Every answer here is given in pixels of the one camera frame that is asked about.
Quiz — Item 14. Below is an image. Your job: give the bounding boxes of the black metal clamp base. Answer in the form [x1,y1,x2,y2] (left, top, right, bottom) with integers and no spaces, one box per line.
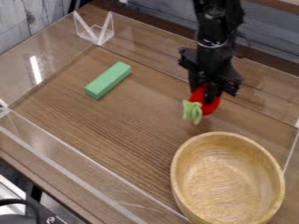
[24,203,84,224]

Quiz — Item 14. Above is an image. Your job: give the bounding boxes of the black cable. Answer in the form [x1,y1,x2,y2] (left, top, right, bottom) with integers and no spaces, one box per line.
[0,199,40,224]

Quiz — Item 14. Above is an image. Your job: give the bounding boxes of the clear acrylic enclosure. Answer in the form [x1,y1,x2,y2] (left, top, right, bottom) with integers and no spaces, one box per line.
[0,8,299,224]

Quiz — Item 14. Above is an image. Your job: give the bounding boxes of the red plush radish toy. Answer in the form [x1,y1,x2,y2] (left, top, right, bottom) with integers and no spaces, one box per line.
[182,84,221,125]

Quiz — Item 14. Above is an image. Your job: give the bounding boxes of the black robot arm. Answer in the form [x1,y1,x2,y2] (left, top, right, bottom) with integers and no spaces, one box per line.
[179,0,245,104]

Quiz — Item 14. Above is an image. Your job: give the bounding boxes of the wooden bowl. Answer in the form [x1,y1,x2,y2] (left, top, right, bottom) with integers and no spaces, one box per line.
[171,131,286,224]

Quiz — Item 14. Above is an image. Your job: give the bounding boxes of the green rectangular block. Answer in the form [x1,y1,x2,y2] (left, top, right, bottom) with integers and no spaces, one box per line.
[84,61,131,100]

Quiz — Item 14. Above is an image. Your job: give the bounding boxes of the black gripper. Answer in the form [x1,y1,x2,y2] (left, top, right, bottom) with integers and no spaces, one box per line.
[179,46,243,104]

